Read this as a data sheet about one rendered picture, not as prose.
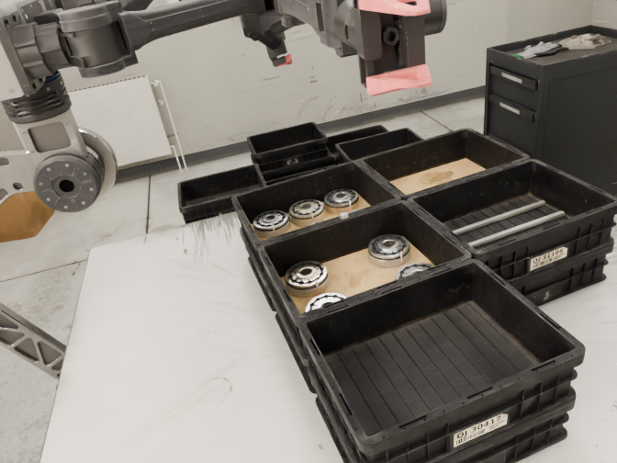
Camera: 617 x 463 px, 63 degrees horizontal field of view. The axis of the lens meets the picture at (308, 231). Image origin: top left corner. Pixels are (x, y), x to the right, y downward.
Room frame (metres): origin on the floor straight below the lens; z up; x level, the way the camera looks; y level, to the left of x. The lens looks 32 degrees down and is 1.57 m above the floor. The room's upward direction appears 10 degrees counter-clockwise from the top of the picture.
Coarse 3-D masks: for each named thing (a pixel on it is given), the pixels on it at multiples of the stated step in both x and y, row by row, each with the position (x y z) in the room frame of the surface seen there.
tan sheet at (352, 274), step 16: (352, 256) 1.04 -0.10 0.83; (368, 256) 1.03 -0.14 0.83; (416, 256) 1.00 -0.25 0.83; (336, 272) 0.99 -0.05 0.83; (352, 272) 0.98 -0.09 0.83; (368, 272) 0.97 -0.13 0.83; (384, 272) 0.96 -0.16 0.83; (336, 288) 0.93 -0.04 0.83; (352, 288) 0.92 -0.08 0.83; (368, 288) 0.91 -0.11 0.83; (304, 304) 0.89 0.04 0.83
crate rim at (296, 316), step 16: (384, 208) 1.09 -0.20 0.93; (336, 224) 1.05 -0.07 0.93; (432, 224) 0.97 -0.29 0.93; (288, 240) 1.02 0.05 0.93; (448, 240) 0.90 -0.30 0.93; (464, 256) 0.83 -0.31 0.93; (272, 272) 0.90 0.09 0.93; (384, 288) 0.77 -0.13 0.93; (288, 304) 0.78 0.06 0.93; (336, 304) 0.75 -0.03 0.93
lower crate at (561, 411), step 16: (320, 400) 0.64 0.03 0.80; (544, 416) 0.52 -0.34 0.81; (560, 416) 0.54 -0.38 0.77; (336, 432) 0.57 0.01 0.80; (512, 432) 0.50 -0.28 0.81; (528, 432) 0.52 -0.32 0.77; (544, 432) 0.52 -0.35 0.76; (560, 432) 0.54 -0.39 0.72; (464, 448) 0.48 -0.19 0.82; (480, 448) 0.49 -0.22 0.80; (496, 448) 0.51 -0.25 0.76; (512, 448) 0.52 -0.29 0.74; (528, 448) 0.53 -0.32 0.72; (544, 448) 0.52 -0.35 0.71
